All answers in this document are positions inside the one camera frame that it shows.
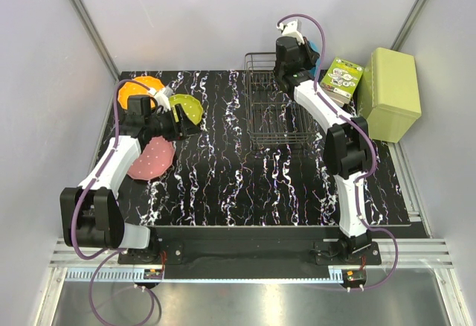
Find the orange dotted plate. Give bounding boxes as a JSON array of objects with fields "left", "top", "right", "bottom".
[{"left": 118, "top": 76, "right": 165, "bottom": 110}]

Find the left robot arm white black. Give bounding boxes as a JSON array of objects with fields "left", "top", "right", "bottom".
[{"left": 59, "top": 95, "right": 203, "bottom": 263}]

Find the black wire dish rack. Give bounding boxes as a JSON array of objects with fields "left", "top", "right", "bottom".
[{"left": 244, "top": 52, "right": 316, "bottom": 150}]

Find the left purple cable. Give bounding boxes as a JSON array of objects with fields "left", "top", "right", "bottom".
[{"left": 70, "top": 78, "right": 164, "bottom": 322}]

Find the purple cable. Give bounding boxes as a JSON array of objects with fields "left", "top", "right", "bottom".
[
  {"left": 70, "top": 78, "right": 164, "bottom": 322},
  {"left": 277, "top": 13, "right": 401, "bottom": 293}
]

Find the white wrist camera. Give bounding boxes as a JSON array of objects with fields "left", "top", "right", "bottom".
[
  {"left": 149, "top": 86, "right": 173, "bottom": 113},
  {"left": 277, "top": 19, "right": 304, "bottom": 44}
]

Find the blue dotted plate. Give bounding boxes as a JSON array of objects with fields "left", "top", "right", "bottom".
[{"left": 307, "top": 40, "right": 321, "bottom": 79}]

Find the green dotted plate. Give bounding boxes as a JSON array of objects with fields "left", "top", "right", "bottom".
[{"left": 169, "top": 94, "right": 204, "bottom": 126}]

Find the light green box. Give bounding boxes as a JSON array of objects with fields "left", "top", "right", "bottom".
[{"left": 357, "top": 48, "right": 422, "bottom": 144}]

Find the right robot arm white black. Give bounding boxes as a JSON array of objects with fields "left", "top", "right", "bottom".
[{"left": 274, "top": 36, "right": 376, "bottom": 264}]

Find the green book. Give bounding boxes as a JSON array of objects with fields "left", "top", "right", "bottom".
[{"left": 320, "top": 57, "right": 364, "bottom": 107}]

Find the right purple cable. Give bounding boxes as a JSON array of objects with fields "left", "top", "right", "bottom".
[{"left": 277, "top": 13, "right": 401, "bottom": 293}]

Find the pink dotted plate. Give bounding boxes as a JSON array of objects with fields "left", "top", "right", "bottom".
[{"left": 127, "top": 137, "right": 176, "bottom": 181}]

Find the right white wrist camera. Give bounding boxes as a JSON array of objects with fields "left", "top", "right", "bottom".
[{"left": 277, "top": 19, "right": 304, "bottom": 44}]

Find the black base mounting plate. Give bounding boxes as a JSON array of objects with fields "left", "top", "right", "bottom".
[{"left": 118, "top": 240, "right": 382, "bottom": 266}]

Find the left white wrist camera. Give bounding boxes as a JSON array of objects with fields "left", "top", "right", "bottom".
[{"left": 149, "top": 86, "right": 173, "bottom": 113}]

